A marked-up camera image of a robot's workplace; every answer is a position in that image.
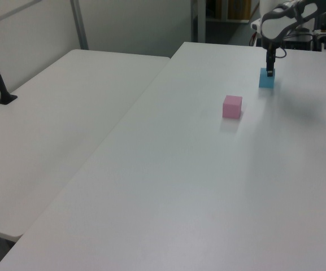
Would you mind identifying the black electronics box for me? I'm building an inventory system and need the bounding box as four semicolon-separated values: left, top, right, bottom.
282;28;321;52

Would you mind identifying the blue cube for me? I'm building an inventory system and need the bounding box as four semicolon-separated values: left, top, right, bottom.
258;67;276;89

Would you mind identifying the grey device with black knob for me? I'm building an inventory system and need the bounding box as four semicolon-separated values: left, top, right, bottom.
312;13;326;43

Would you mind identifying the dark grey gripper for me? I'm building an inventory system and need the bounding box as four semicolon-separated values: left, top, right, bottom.
261;34;284;77

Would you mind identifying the wooden shelf with books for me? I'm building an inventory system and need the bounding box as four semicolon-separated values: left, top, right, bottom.
205;0;259;24

